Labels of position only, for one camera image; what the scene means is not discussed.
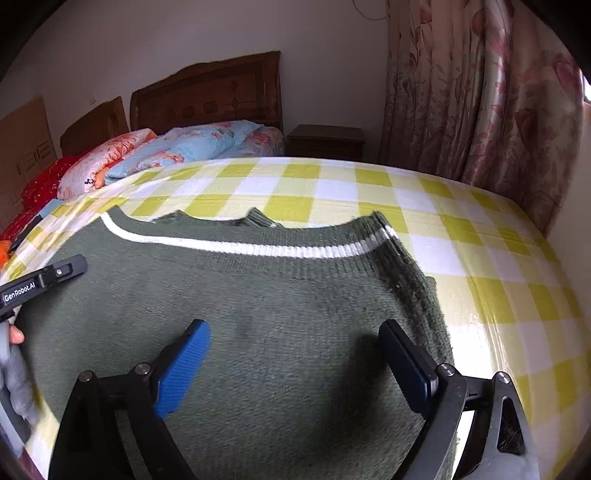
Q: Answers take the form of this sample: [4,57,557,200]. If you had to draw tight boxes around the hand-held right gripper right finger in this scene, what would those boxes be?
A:
[378,318,541,480]

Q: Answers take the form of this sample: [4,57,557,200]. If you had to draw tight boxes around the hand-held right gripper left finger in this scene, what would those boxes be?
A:
[48,318,212,480]

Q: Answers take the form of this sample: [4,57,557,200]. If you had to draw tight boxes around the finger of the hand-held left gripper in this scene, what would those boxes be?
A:
[39,255,88,291]

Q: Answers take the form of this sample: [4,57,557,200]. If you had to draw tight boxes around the green knit sweater white sleeves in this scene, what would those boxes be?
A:
[18,208,455,480]

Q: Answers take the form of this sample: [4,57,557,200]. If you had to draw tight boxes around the black flat object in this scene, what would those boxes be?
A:
[7,211,44,254]

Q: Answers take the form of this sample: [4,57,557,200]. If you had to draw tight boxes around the red patterned pillow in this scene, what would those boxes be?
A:
[0,155,81,243]

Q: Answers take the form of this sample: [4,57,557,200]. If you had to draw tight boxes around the orange floral pillow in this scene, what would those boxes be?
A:
[58,128,158,200]

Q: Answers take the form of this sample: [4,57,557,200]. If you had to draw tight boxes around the bed with yellow checkered sheet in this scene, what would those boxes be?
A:
[0,157,591,480]

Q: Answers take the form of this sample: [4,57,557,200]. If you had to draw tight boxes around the light wooden wardrobe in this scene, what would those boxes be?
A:
[0,96,58,232]

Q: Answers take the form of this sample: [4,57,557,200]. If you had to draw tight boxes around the small wooden headboard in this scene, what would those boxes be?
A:
[60,96,130,158]

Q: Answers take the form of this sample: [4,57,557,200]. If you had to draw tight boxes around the light blue floral quilt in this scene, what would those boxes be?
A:
[105,120,262,180]

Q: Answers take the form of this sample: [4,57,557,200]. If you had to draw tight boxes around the large carved wooden headboard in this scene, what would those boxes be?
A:
[130,51,283,134]

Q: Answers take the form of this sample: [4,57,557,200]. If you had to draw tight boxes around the dark wooden nightstand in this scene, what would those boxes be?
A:
[287,124,365,162]

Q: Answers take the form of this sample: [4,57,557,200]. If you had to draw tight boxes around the pink floral curtain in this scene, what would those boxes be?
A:
[379,0,583,238]

